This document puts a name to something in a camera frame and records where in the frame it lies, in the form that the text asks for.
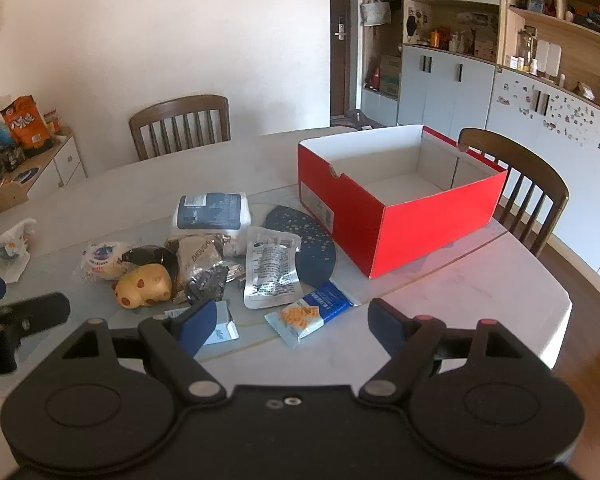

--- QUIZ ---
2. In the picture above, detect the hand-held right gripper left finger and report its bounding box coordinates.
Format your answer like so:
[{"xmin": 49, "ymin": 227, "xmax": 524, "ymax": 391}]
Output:
[{"xmin": 62, "ymin": 298, "xmax": 226, "ymax": 405}]

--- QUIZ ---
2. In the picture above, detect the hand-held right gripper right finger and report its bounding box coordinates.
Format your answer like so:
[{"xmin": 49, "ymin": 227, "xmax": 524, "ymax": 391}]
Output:
[{"xmin": 358, "ymin": 298, "xmax": 539, "ymax": 405}]

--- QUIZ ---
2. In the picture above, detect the small white blue carton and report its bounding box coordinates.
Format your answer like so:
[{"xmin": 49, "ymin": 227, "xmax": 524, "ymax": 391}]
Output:
[{"xmin": 164, "ymin": 300, "xmax": 240, "ymax": 347}]

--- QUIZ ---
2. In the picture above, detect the black foil wrapper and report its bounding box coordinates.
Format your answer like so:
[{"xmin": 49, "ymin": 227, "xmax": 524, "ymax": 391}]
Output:
[{"xmin": 185, "ymin": 264, "xmax": 246, "ymax": 307}]

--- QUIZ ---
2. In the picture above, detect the blue white cracker packet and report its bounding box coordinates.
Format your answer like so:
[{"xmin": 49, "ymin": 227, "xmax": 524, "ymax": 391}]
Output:
[{"xmin": 263, "ymin": 280, "xmax": 361, "ymax": 350}]

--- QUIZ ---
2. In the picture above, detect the yellow spotted plush toy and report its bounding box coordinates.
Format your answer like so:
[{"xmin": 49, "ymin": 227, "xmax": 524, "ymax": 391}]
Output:
[{"xmin": 113, "ymin": 261, "xmax": 174, "ymax": 308}]

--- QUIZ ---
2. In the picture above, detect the silver brown snack wrapper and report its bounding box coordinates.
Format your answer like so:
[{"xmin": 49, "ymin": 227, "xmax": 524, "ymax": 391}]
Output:
[{"xmin": 164, "ymin": 233, "xmax": 233, "ymax": 293}]

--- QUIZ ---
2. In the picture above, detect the round bread packet blue print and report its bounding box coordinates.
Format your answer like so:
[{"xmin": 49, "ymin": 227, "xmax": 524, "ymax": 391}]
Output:
[{"xmin": 74, "ymin": 241, "xmax": 133, "ymax": 282}]

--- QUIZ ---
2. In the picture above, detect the black zigzag-edge snack packet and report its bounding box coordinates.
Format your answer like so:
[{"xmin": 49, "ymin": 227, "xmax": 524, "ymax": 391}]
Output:
[{"xmin": 121, "ymin": 245, "xmax": 179, "ymax": 273}]

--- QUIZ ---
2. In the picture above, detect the silver printed pouch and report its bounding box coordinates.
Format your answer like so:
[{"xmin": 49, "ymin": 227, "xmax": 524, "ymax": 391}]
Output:
[{"xmin": 243, "ymin": 226, "xmax": 304, "ymax": 310}]

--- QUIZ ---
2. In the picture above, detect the red cardboard shoe box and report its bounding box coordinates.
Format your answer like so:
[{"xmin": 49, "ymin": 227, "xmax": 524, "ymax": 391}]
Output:
[{"xmin": 297, "ymin": 125, "xmax": 509, "ymax": 280}]

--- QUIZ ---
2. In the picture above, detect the blue white tissue pack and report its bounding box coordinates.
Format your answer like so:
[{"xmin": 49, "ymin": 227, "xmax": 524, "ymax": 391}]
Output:
[{"xmin": 172, "ymin": 191, "xmax": 252, "ymax": 257}]

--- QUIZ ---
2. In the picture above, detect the white marble desktop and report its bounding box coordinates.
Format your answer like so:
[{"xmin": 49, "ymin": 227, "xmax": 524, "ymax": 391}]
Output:
[{"xmin": 0, "ymin": 126, "xmax": 574, "ymax": 413}]

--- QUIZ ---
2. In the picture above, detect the white plastic bag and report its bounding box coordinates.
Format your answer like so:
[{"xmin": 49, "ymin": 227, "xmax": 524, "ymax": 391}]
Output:
[{"xmin": 0, "ymin": 217, "xmax": 37, "ymax": 285}]

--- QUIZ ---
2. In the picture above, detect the brown cardboard box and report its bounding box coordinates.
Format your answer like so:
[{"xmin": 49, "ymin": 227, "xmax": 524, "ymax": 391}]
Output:
[{"xmin": 0, "ymin": 179, "xmax": 32, "ymax": 216}]

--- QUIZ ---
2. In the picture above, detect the dark blue gold-speckled mat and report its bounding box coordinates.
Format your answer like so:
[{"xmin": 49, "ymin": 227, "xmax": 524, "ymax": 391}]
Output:
[{"xmin": 264, "ymin": 205, "xmax": 337, "ymax": 287}]

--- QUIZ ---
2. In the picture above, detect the white wood-top side cabinet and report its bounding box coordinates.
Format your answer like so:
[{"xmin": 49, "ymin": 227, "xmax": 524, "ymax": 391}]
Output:
[{"xmin": 0, "ymin": 130, "xmax": 88, "ymax": 216}]

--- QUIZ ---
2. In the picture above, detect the orange snack bag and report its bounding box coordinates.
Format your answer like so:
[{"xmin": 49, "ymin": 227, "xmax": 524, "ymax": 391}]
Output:
[{"xmin": 0, "ymin": 96, "xmax": 51, "ymax": 152}]

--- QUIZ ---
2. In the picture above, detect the brown wooden slat-back chair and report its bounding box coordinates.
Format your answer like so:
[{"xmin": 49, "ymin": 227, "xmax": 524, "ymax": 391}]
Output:
[
  {"xmin": 129, "ymin": 94, "xmax": 232, "ymax": 162},
  {"xmin": 457, "ymin": 127, "xmax": 571, "ymax": 259}
]

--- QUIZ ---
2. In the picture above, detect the white low bench cabinet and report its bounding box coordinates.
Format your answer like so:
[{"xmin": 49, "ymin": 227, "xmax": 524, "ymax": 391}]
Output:
[{"xmin": 362, "ymin": 84, "xmax": 400, "ymax": 126}]

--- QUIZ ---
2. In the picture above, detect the white stickered cabinet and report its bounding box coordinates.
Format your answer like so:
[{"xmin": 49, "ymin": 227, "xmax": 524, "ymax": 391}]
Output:
[{"xmin": 485, "ymin": 67, "xmax": 600, "ymax": 273}]

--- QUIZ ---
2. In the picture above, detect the white double door cabinet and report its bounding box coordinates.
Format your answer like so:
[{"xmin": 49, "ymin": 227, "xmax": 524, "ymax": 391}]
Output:
[{"xmin": 397, "ymin": 42, "xmax": 496, "ymax": 133}]

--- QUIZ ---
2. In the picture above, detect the printed cardboard carton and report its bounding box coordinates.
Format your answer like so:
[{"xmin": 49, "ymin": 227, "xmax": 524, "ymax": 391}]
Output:
[{"xmin": 379, "ymin": 54, "xmax": 402, "ymax": 97}]

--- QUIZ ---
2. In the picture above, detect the dark brown door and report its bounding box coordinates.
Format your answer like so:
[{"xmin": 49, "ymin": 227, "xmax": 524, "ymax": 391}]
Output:
[{"xmin": 329, "ymin": 0, "xmax": 365, "ymax": 126}]

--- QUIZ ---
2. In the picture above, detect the grey tote bag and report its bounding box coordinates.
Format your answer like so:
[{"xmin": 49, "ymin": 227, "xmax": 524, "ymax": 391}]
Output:
[{"xmin": 360, "ymin": 0, "xmax": 392, "ymax": 27}]

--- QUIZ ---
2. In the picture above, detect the wooden wall shelf unit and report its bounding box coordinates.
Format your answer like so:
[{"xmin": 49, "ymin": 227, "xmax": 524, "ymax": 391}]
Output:
[{"xmin": 497, "ymin": 0, "xmax": 600, "ymax": 111}]

